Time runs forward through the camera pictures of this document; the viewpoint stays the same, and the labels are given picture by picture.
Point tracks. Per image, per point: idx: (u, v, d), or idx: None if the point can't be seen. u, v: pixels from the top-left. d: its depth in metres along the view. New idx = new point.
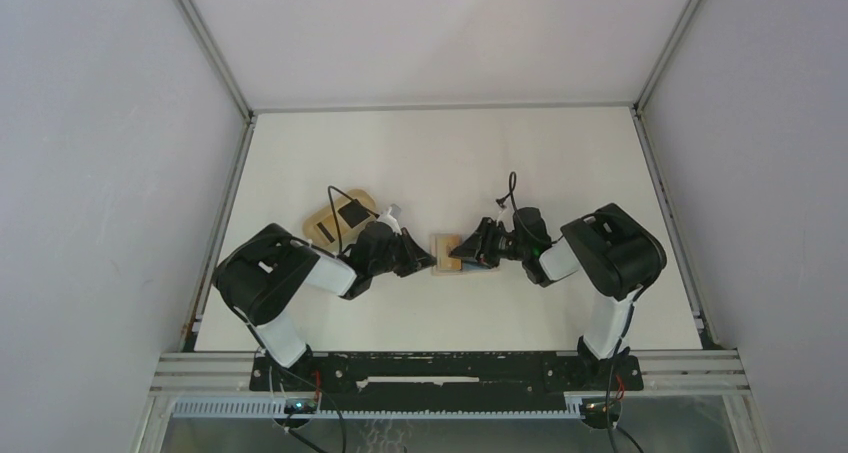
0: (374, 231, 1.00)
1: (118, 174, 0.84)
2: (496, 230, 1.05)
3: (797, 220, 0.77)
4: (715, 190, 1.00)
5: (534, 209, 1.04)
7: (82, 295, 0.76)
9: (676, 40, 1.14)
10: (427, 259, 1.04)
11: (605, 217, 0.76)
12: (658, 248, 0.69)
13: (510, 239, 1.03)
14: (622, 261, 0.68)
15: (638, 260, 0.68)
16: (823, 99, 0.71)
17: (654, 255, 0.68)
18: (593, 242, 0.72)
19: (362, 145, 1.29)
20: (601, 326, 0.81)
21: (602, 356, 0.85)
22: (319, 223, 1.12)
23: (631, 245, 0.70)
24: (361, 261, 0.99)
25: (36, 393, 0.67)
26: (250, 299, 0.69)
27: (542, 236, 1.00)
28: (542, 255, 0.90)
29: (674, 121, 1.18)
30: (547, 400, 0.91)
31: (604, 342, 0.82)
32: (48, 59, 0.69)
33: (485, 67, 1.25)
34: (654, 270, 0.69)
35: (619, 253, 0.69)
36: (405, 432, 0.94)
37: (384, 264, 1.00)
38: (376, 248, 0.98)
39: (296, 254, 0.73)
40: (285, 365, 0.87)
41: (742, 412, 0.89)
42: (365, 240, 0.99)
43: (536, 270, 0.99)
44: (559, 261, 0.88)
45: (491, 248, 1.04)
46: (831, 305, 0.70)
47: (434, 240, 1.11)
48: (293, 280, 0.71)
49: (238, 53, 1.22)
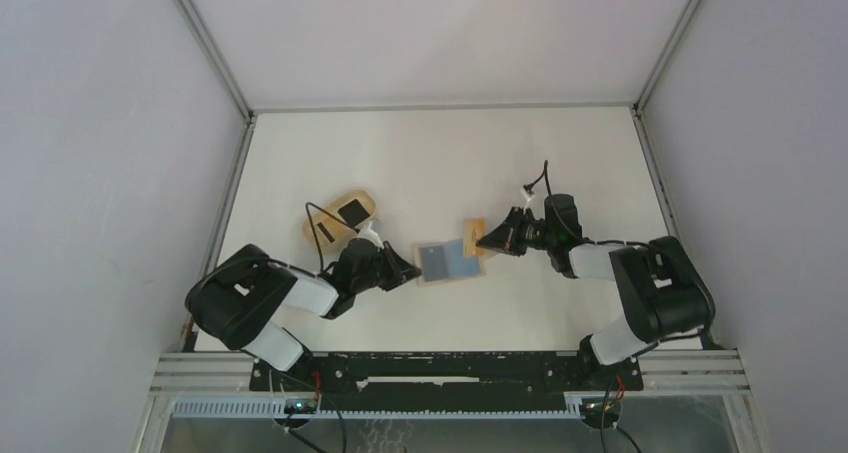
0: (356, 248, 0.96)
1: (117, 173, 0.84)
2: (526, 218, 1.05)
3: (798, 220, 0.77)
4: (715, 190, 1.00)
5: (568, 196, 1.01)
7: (82, 294, 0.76)
9: (677, 40, 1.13)
10: (412, 273, 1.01)
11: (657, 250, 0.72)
12: (705, 301, 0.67)
13: (538, 227, 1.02)
14: (667, 310, 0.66)
15: (681, 306, 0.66)
16: (824, 98, 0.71)
17: (697, 309, 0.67)
18: (639, 281, 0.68)
19: (362, 146, 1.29)
20: (613, 337, 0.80)
21: (601, 362, 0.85)
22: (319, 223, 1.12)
23: (680, 294, 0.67)
24: (343, 279, 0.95)
25: (36, 392, 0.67)
26: (224, 324, 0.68)
27: (573, 226, 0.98)
28: (576, 249, 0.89)
29: (674, 121, 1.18)
30: (547, 400, 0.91)
31: (611, 351, 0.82)
32: (48, 60, 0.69)
33: (486, 67, 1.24)
34: (697, 318, 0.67)
35: (666, 301, 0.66)
36: (405, 432, 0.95)
37: (367, 280, 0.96)
38: (357, 267, 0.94)
39: (278, 277, 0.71)
40: (282, 368, 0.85)
41: (742, 412, 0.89)
42: (348, 256, 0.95)
43: (561, 260, 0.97)
44: (588, 265, 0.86)
45: (518, 236, 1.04)
46: (831, 305, 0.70)
47: (416, 248, 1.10)
48: (270, 305, 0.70)
49: (239, 53, 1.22)
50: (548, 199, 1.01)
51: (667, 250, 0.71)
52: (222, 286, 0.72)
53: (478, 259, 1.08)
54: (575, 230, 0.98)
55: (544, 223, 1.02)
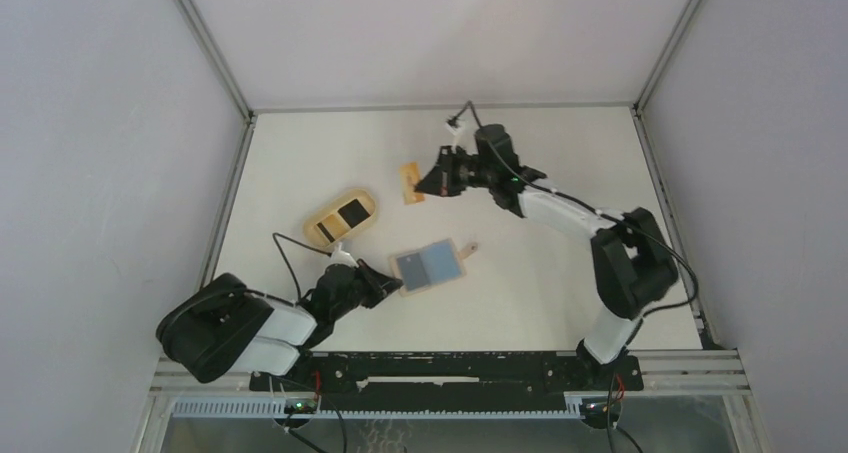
0: (331, 273, 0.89)
1: (117, 174, 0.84)
2: (459, 157, 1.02)
3: (798, 220, 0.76)
4: (715, 190, 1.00)
5: (498, 125, 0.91)
7: (82, 294, 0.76)
9: (677, 40, 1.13)
10: (392, 285, 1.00)
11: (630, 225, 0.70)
12: (674, 274, 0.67)
13: (472, 167, 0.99)
14: (644, 295, 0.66)
15: (653, 280, 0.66)
16: (824, 98, 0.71)
17: (668, 284, 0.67)
18: (621, 270, 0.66)
19: (363, 146, 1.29)
20: (607, 334, 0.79)
21: (603, 360, 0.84)
22: (319, 223, 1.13)
23: (655, 274, 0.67)
24: (321, 307, 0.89)
25: (35, 392, 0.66)
26: (196, 355, 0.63)
27: (510, 158, 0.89)
28: (526, 192, 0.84)
29: (674, 121, 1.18)
30: (547, 401, 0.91)
31: (609, 346, 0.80)
32: (49, 62, 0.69)
33: (486, 67, 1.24)
34: (668, 288, 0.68)
35: (644, 286, 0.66)
36: (405, 432, 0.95)
37: (346, 303, 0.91)
38: (335, 295, 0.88)
39: (256, 305, 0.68)
40: (282, 372, 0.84)
41: (742, 412, 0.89)
42: (325, 283, 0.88)
43: (504, 195, 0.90)
44: (544, 214, 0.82)
45: (452, 177, 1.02)
46: (832, 305, 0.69)
47: (392, 261, 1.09)
48: (246, 334, 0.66)
49: (239, 53, 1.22)
50: (479, 135, 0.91)
51: (643, 226, 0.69)
52: (196, 313, 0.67)
53: (457, 261, 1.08)
54: (513, 162, 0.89)
55: (476, 160, 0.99)
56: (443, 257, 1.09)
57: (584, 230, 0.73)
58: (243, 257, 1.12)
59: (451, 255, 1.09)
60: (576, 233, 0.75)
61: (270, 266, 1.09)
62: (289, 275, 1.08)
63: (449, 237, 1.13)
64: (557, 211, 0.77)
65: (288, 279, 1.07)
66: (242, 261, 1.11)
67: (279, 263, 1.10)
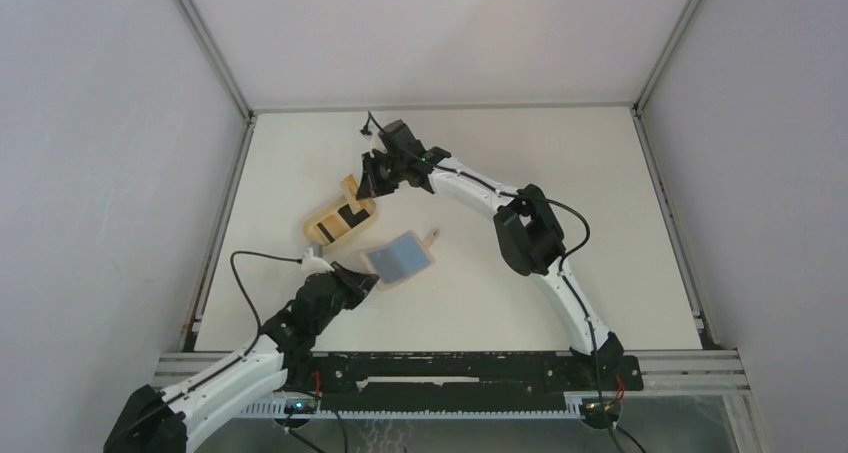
0: (310, 287, 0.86)
1: (118, 174, 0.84)
2: (376, 160, 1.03)
3: (797, 220, 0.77)
4: (714, 190, 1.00)
5: (398, 123, 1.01)
7: (83, 294, 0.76)
9: (676, 41, 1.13)
10: (369, 282, 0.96)
11: (523, 199, 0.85)
12: (558, 234, 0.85)
13: (389, 164, 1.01)
14: (541, 257, 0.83)
15: (543, 240, 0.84)
16: (823, 99, 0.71)
17: (556, 243, 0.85)
18: (519, 239, 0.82)
19: (362, 146, 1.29)
20: (568, 319, 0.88)
21: (586, 353, 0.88)
22: (319, 223, 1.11)
23: (546, 237, 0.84)
24: (303, 319, 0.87)
25: (37, 392, 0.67)
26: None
27: (410, 144, 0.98)
28: (435, 175, 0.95)
29: (673, 122, 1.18)
30: (546, 401, 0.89)
31: (575, 331, 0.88)
32: (48, 61, 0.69)
33: (485, 68, 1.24)
34: (558, 245, 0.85)
35: (538, 249, 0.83)
36: (406, 432, 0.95)
37: (328, 312, 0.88)
38: (316, 306, 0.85)
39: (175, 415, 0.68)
40: (279, 385, 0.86)
41: (741, 412, 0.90)
42: (305, 296, 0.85)
43: (415, 176, 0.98)
44: (457, 194, 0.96)
45: (376, 179, 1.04)
46: (830, 306, 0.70)
47: (363, 256, 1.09)
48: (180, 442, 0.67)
49: (238, 54, 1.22)
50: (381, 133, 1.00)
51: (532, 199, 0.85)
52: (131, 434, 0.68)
53: (422, 250, 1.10)
54: (414, 146, 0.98)
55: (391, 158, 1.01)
56: (408, 249, 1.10)
57: (486, 206, 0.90)
58: (243, 257, 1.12)
59: (415, 245, 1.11)
60: (479, 207, 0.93)
61: (270, 266, 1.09)
62: (289, 275, 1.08)
63: (410, 228, 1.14)
64: (464, 190, 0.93)
65: (287, 279, 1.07)
66: (242, 260, 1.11)
67: (278, 263, 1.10)
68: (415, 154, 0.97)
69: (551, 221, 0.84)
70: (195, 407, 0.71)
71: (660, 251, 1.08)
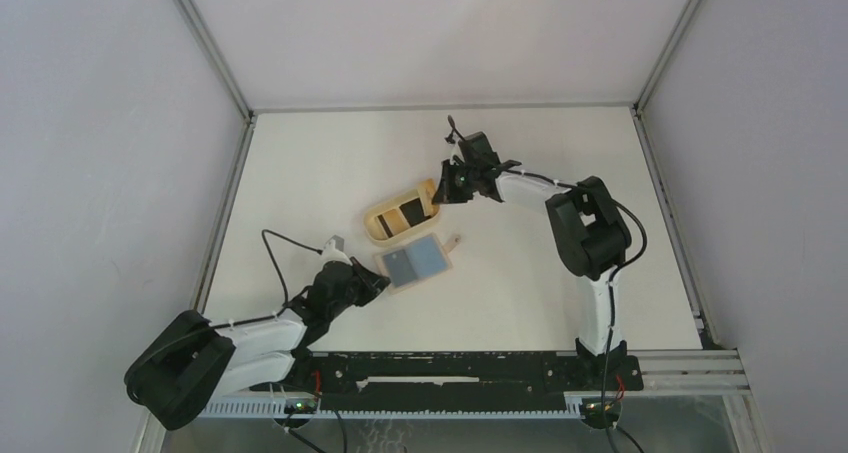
0: (329, 272, 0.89)
1: (117, 174, 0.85)
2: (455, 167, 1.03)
3: (798, 221, 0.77)
4: (715, 190, 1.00)
5: (481, 135, 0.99)
7: (81, 294, 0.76)
9: (676, 41, 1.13)
10: (384, 283, 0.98)
11: (584, 191, 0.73)
12: (626, 233, 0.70)
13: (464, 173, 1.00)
14: (598, 252, 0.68)
15: (606, 239, 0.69)
16: (823, 100, 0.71)
17: (621, 243, 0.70)
18: (573, 228, 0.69)
19: (362, 145, 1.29)
20: (591, 319, 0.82)
21: (596, 352, 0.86)
22: (379, 216, 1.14)
23: (609, 234, 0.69)
24: (318, 305, 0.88)
25: (35, 391, 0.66)
26: (168, 398, 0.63)
27: (487, 154, 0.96)
28: (503, 179, 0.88)
29: (674, 122, 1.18)
30: (547, 401, 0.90)
31: (595, 334, 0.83)
32: (49, 61, 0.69)
33: (486, 67, 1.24)
34: (622, 249, 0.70)
35: (596, 243, 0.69)
36: (406, 432, 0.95)
37: (344, 301, 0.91)
38: (333, 291, 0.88)
39: (224, 337, 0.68)
40: (276, 379, 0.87)
41: (742, 413, 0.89)
42: (322, 280, 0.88)
43: (487, 184, 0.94)
44: (523, 196, 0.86)
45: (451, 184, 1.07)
46: (830, 306, 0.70)
47: (379, 258, 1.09)
48: (215, 373, 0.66)
49: (238, 54, 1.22)
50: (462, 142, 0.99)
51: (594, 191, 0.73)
52: (164, 357, 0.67)
53: (442, 254, 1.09)
54: (490, 156, 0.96)
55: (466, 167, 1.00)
56: (427, 252, 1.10)
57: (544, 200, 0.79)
58: (243, 257, 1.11)
59: (435, 249, 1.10)
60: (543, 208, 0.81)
61: (270, 267, 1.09)
62: (289, 276, 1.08)
63: (431, 232, 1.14)
64: (526, 191, 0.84)
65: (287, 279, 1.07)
66: (242, 260, 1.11)
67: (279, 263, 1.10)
68: (490, 163, 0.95)
69: (618, 216, 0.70)
70: (238, 339, 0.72)
71: (660, 251, 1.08)
